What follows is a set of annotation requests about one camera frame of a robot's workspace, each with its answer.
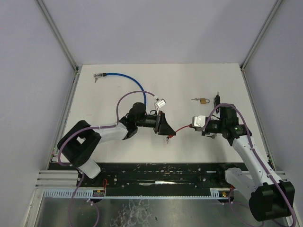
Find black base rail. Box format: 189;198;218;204
47;162;244;190

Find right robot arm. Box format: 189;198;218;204
193;103;296;226

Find black padlock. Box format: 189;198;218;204
214;92;221;107

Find red cable padlock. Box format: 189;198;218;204
166;124;193;139

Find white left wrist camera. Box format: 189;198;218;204
154;96;166;111

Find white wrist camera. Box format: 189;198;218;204
154;96;166;111
191;115;206;131

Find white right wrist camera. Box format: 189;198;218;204
191;115;206;131

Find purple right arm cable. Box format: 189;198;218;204
205;103;296;227

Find silver keys of long padlock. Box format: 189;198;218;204
207;134;217;139

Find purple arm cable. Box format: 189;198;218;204
57;90;158;166
205;103;296;227

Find small brass padlock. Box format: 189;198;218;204
199;98;210;105

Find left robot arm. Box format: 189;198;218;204
57;102;176;179

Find blue cable lock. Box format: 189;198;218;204
97;72;144;91

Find aluminium frame post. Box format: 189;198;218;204
240;0;284;71
35;0;79;71

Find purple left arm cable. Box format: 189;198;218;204
57;90;158;166

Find left aluminium frame post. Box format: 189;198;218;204
35;0;79;71

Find right aluminium frame post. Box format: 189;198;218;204
240;0;284;71

